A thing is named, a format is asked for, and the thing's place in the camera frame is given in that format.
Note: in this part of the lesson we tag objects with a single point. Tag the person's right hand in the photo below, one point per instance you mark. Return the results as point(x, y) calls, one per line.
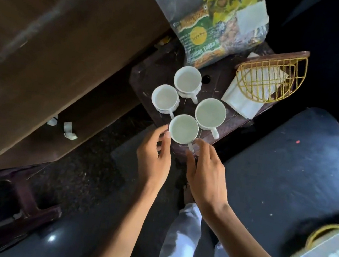
point(208, 178)

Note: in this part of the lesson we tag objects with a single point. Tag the person's left hand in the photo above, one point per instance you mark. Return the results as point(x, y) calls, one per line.
point(152, 159)

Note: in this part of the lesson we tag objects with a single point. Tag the person's right thumb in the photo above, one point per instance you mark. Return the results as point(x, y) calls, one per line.
point(190, 164)

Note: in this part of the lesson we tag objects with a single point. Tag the person's left thumb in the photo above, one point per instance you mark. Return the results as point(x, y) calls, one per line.
point(168, 148)

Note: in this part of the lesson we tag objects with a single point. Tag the white ceramic cup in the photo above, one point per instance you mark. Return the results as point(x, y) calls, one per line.
point(187, 80)
point(183, 129)
point(210, 113)
point(164, 98)

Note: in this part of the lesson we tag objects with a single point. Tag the person's left forearm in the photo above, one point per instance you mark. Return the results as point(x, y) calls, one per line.
point(130, 231)

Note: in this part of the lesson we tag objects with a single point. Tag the person's right forearm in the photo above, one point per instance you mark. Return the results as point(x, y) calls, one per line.
point(249, 254)

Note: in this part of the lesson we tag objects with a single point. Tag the person's foot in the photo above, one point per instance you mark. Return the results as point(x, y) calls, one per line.
point(187, 195)

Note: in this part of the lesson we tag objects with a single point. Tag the dark brown plastic stool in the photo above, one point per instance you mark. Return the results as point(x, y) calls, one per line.
point(152, 74)

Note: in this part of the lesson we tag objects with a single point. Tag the person's white trousers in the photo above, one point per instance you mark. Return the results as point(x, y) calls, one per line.
point(181, 248)

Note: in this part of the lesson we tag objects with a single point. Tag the white paper napkins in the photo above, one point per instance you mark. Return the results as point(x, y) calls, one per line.
point(243, 96)

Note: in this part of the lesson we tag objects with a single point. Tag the white paper scrap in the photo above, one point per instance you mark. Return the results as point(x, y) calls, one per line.
point(52, 121)
point(69, 131)

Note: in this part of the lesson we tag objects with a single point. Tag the green and yellow food packet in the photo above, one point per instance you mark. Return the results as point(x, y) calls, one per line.
point(200, 40)

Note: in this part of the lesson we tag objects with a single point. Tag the clear zip bag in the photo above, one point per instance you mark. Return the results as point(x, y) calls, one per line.
point(180, 5)

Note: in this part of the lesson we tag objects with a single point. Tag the brown wooden table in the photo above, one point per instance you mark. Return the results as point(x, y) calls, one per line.
point(57, 54)

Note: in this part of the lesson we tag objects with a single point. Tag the white paper sachet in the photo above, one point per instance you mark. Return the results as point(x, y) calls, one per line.
point(251, 17)

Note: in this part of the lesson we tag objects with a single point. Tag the dark brown furniture leg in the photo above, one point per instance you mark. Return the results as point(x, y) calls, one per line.
point(17, 203)

